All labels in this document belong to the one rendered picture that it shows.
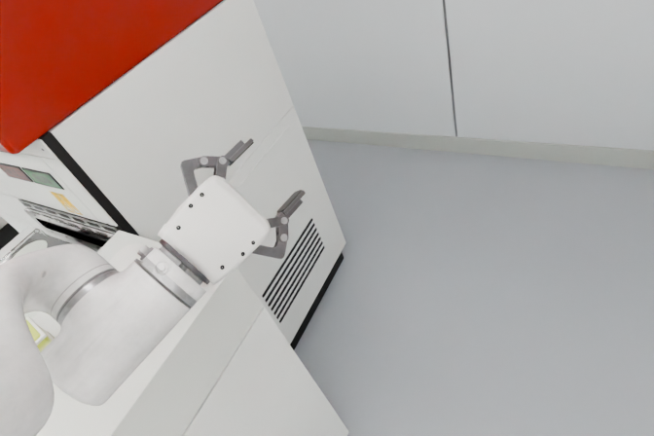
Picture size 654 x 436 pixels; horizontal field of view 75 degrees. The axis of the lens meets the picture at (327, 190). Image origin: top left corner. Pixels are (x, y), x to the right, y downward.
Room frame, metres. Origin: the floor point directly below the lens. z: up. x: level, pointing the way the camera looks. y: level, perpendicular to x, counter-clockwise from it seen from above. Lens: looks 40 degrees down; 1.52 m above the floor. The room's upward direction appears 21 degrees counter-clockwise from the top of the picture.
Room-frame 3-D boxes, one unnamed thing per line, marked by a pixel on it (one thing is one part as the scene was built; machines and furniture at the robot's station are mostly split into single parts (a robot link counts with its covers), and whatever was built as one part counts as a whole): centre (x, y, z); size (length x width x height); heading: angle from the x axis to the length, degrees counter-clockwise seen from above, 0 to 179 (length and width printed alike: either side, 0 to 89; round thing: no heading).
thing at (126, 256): (0.56, 0.36, 1.01); 0.07 x 0.07 x 0.10
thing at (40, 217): (0.93, 0.64, 0.89); 0.44 x 0.02 x 0.10; 49
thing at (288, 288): (1.32, 0.54, 0.41); 0.82 x 0.70 x 0.82; 49
